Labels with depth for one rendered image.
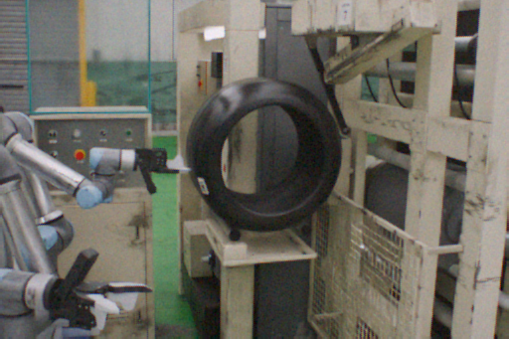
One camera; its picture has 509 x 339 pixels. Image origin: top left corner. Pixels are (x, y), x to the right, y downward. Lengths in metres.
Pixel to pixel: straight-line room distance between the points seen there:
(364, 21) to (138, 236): 1.54
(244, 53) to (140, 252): 1.12
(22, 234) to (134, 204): 1.34
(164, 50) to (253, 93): 9.22
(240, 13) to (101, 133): 0.88
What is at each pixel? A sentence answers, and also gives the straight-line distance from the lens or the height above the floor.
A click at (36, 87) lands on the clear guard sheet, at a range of 2.62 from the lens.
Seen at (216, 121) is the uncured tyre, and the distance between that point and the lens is 1.89.
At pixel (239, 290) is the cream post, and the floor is 0.51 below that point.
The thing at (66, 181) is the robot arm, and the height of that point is 1.13.
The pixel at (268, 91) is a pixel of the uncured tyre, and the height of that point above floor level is 1.43.
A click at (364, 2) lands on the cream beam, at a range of 1.79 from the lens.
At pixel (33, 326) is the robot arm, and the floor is 0.95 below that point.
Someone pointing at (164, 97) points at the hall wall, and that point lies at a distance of 11.05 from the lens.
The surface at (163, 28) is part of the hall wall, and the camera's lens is 11.10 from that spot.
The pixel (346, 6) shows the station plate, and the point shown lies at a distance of 1.83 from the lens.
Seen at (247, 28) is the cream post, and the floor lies 1.66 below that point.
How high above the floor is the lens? 1.55
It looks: 10 degrees down
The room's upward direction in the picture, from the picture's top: 1 degrees clockwise
